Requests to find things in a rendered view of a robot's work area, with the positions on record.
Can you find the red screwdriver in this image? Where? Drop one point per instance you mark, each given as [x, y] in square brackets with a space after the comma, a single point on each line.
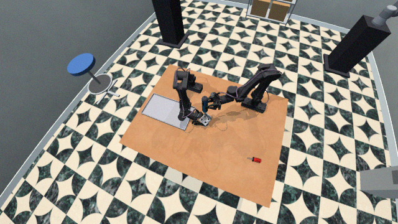
[256, 160]

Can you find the blue electric screwdriver barrel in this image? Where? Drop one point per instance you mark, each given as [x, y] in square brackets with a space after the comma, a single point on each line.
[204, 101]

